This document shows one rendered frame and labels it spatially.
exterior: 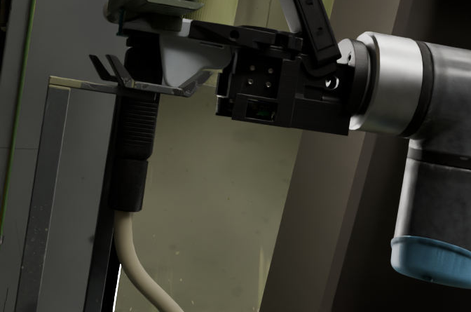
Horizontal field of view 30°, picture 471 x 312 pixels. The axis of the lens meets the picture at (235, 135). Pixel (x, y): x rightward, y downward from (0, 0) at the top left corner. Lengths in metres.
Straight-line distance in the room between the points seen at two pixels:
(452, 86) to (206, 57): 0.22
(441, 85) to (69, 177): 0.61
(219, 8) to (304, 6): 2.06
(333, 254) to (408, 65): 1.07
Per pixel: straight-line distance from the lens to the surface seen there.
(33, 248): 0.66
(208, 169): 3.01
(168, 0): 0.64
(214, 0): 2.80
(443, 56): 0.80
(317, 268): 1.89
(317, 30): 0.77
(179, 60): 0.73
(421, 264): 0.82
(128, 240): 0.76
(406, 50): 0.79
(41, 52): 1.22
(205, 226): 2.92
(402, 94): 0.77
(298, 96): 0.77
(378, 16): 1.78
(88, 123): 1.22
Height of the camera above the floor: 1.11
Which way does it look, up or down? 3 degrees down
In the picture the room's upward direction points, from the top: 9 degrees clockwise
